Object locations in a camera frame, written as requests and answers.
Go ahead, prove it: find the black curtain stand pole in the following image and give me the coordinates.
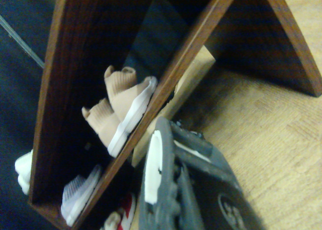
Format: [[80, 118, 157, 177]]
[[0, 15, 46, 69]]

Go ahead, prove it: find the brown shoe rack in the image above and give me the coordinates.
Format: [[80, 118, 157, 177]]
[[28, 0, 322, 230]]

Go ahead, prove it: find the lilac shoe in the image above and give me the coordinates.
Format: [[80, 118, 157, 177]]
[[60, 164, 103, 227]]

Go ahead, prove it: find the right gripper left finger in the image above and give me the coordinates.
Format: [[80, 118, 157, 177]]
[[137, 116, 206, 230]]

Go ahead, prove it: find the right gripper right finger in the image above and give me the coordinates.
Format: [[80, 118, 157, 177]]
[[170, 120, 244, 194]]

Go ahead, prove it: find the beige shoe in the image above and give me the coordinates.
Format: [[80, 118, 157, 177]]
[[82, 98, 129, 158], [104, 65, 158, 135]]

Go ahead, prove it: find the red shoe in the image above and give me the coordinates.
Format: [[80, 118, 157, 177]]
[[100, 211, 122, 230], [117, 192, 137, 228]]

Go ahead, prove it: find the white shoe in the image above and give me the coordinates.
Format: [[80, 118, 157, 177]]
[[17, 176, 31, 196], [14, 149, 34, 178]]

